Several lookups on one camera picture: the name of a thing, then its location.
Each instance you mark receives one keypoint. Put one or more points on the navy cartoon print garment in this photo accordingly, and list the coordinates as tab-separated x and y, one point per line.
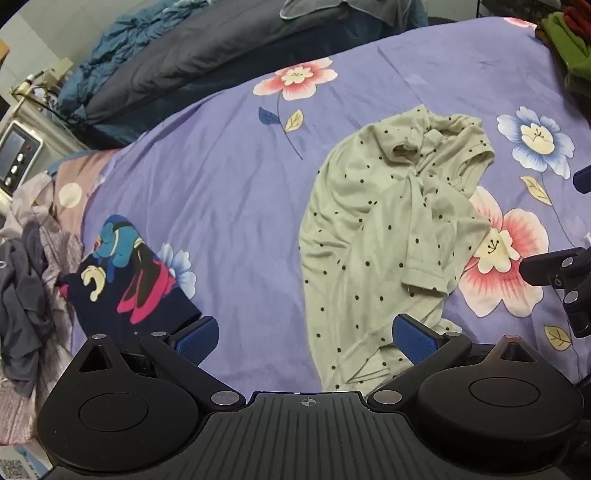
138	286

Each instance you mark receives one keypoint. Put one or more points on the wooden frame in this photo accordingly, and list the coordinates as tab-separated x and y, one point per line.
3	50

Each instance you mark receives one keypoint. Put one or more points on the beige polka dot shirt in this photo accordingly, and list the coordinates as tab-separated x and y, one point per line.
360	230

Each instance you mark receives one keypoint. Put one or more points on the dark grey duvet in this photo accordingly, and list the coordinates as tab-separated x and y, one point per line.
207	50

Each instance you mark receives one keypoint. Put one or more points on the grey towel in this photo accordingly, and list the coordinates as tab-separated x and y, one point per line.
314	8

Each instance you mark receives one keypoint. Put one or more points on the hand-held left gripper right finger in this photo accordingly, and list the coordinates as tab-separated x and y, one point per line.
415	341

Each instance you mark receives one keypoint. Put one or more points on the olive brown cloth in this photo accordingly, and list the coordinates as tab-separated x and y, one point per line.
579	85

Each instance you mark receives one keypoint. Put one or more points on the white appliance with control panel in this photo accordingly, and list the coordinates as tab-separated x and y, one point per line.
14	152

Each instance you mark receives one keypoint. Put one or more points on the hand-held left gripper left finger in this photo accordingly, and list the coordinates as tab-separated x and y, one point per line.
198	342

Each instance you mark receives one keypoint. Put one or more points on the blue quilt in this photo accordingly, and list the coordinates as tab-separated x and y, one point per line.
120	41

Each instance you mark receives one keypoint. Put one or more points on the dark grey garment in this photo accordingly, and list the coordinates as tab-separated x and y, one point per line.
21	295

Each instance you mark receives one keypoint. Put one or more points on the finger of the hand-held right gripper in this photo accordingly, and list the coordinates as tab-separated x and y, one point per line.
549	270
584	181

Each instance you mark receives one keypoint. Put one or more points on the purple floral bedsheet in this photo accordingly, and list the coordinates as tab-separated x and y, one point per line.
207	184

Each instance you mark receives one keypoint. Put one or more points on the green cloth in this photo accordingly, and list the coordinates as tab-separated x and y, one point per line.
565	46

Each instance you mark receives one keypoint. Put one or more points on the pink pillowcase with white dot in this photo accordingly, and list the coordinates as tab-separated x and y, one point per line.
87	175

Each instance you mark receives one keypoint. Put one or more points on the red cloth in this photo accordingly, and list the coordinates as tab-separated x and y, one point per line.
577	14

